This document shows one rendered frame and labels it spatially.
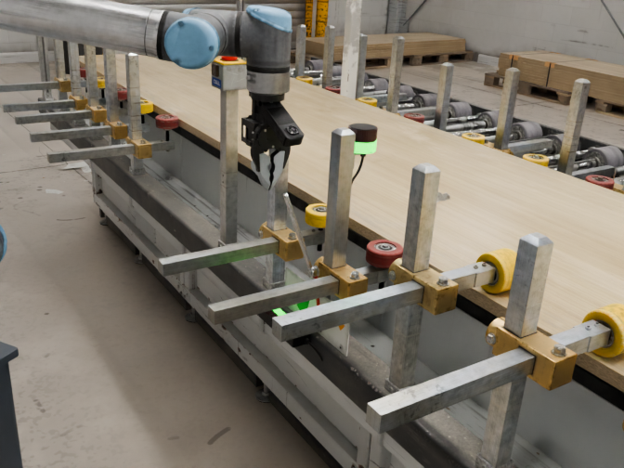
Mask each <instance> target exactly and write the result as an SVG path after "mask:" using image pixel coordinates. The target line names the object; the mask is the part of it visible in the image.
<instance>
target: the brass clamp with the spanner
mask: <svg viewBox="0 0 624 468"><path fill-rule="evenodd" d="M323 258H324V256H321V257H320V258H319V259H318V260H317V261H316V263H315V265H314V266H317V267H318V269H319V276H318V278H322V277H326V276H330V275H332V276H333V277H335V278H336V279H338V280H339V287H338V293H336V294H335V295H336V296H337V297H338V298H340V299H345V298H348V297H351V296H355V295H359V294H363V293H366V292H367V290H368V278H367V277H365V276H364V275H362V274H361V273H359V276H360V279H357V280H354V279H350V276H351V272H352V271H356V270H355V269H354V268H352V267H351V266H349V265H348V264H345V266H339V267H335V268H331V267H330V266H328V265H326V264H325V263H323Z"/></svg>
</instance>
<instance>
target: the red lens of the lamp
mask: <svg viewBox="0 0 624 468"><path fill-rule="evenodd" d="M348 129H350V130H351V131H353V132H354V133H355V134H356V139H355V141H361V142H370V141H375V140H376V139H377V133H378V127H377V126H376V129H375V130H370V131H363V130H356V129H353V128H351V127H350V125H348Z"/></svg>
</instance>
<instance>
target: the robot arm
mask: <svg viewBox="0 0 624 468"><path fill-rule="evenodd" d="M246 11H247V12H246ZM246 11H231V10H215V9H201V8H198V7H194V8H187V9H185V10H184V11H183V12H182V13H179V12H174V11H169V10H156V9H151V8H146V7H141V6H131V5H127V4H122V3H116V2H112V1H106V0H0V29H2V30H7V31H12V32H17V33H27V34H31V35H37V36H42V37H47V38H52V39H58V40H62V41H67V42H73V43H77V44H83V45H88V46H97V47H102V48H108V49H112V50H118V51H123V52H127V53H133V54H138V55H143V56H148V57H154V58H156V59H161V60H166V61H171V62H174V63H175V64H176V65H178V66H179V67H182V68H184V69H189V70H197V69H200V68H203V67H205V66H207V65H209V64H210V63H211V62H213V61H214V59H215V58H216V57H218V56H223V57H238V58H246V69H247V75H246V80H247V84H246V88H247V90H248V91H249V97H251V99H252V115H249V116H248V117H242V118H241V141H242V142H244V143H246V145H247V146H249V147H251V157H252V161H251V167H252V169H253V171H254V172H255V173H256V174H257V175H258V178H259V181H260V183H261V185H262V186H263V187H264V189H265V190H272V189H273V187H274V186H275V184H276V183H277V181H278V179H279V178H280V175H281V173H282V170H283V169H284V168H285V165H286V163H287V161H288V158H289V156H290V152H291V146H296V145H301V144H302V141H303V138H304V135H305V134H304V133H303V132H302V130H301V129H300V128H299V126H298V125H297V123H296V122H295V121H294V119H293V118H292V116H291V115H290V114H289V112H287V111H286V109H285V108H284V106H283V105H282V104H281V101H282V100H284V99H285V93H288V92H289V91H290V75H291V71H290V64H291V40H292V32H293V30H292V16H291V14H290V13H289V12H288V11H286V10H284V9H280V8H275V7H270V6H248V7H247V8H246ZM244 125H245V136H243V126H244ZM269 149H271V154H270V157H269V156H268V155H266V154H265V153H264V152H267V151H268V150H269ZM269 176H270V177H269Z"/></svg>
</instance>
